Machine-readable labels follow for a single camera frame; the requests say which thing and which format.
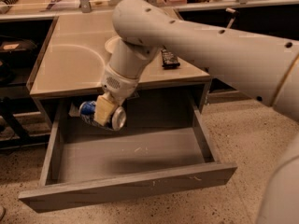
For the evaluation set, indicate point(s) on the blue pepsi can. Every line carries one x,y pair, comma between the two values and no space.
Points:
115,122

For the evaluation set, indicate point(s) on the black snack bar packet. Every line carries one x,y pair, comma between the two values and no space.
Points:
169,59

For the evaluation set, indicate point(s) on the black bag on shelf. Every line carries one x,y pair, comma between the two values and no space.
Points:
18,53

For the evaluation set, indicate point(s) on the grey cabinet with steel top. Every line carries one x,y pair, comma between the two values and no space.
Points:
75,58

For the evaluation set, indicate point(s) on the white paper bowl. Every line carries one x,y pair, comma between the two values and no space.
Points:
111,44

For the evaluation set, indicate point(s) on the open grey top drawer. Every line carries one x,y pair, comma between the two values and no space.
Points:
163,149

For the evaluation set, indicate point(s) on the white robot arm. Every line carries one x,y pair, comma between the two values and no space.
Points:
264,67

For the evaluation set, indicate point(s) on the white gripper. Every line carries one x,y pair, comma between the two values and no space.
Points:
120,84

